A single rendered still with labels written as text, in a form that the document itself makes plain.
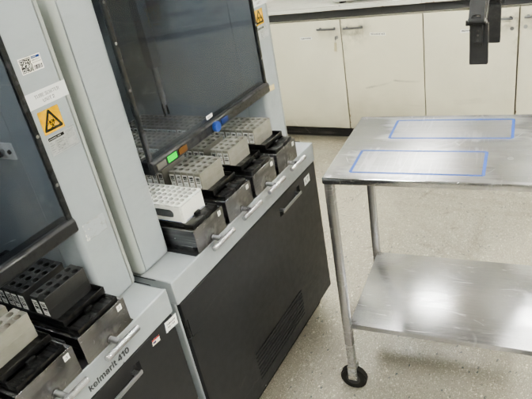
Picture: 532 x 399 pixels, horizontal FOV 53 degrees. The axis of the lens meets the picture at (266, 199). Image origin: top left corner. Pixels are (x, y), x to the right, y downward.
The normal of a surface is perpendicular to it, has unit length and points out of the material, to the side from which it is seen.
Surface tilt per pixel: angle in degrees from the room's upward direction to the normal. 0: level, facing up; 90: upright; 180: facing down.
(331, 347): 0
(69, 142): 90
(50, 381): 90
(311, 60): 90
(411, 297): 0
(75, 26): 90
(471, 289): 0
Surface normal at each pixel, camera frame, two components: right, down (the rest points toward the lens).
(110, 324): 0.87, 0.10
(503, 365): -0.17, -0.87
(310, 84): -0.47, 0.49
